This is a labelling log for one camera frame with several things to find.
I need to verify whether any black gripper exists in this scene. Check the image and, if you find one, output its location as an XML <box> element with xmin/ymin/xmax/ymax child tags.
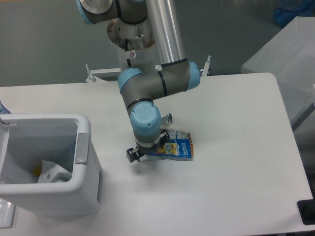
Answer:
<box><xmin>126</xmin><ymin>129</ymin><xmax>170</xmax><ymax>163</ymax></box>

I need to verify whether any blue bag in corner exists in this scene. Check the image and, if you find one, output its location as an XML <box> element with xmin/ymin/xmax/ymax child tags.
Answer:
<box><xmin>273</xmin><ymin>0</ymin><xmax>315</xmax><ymax>28</ymax></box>

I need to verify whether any white plastic packaging trash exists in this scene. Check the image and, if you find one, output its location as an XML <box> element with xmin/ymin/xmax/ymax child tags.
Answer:
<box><xmin>37</xmin><ymin>159</ymin><xmax>72</xmax><ymax>183</ymax></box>

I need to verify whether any black cable on pedestal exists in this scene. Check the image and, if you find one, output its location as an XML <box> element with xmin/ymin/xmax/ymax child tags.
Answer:
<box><xmin>124</xmin><ymin>38</ymin><xmax>137</xmax><ymax>81</ymax></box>

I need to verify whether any white table frame bracket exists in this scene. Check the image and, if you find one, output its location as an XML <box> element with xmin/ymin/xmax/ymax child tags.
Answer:
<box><xmin>85</xmin><ymin>55</ymin><xmax>212</xmax><ymax>83</ymax></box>

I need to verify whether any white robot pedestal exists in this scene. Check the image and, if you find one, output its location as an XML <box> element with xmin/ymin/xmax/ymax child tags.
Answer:
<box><xmin>107</xmin><ymin>18</ymin><xmax>158</xmax><ymax>74</ymax></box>

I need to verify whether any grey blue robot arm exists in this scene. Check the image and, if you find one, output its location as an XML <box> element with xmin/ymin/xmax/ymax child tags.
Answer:
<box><xmin>77</xmin><ymin>0</ymin><xmax>200</xmax><ymax>162</ymax></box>

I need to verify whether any blue snack wrapper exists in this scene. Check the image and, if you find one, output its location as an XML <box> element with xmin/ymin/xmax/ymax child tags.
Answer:
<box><xmin>145</xmin><ymin>113</ymin><xmax>194</xmax><ymax>162</ymax></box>

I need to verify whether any white trash can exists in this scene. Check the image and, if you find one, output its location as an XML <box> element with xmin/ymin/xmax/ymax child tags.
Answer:
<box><xmin>0</xmin><ymin>114</ymin><xmax>102</xmax><ymax>216</ymax></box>

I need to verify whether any white covered box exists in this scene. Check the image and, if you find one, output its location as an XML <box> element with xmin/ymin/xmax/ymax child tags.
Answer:
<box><xmin>241</xmin><ymin>17</ymin><xmax>315</xmax><ymax>129</ymax></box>

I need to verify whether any black device at table edge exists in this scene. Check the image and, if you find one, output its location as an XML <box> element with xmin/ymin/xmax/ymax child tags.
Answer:
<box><xmin>297</xmin><ymin>199</ymin><xmax>315</xmax><ymax>225</ymax></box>

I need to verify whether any blue white package left edge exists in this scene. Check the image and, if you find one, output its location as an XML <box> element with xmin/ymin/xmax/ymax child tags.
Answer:
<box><xmin>0</xmin><ymin>101</ymin><xmax>11</xmax><ymax>115</ymax></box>

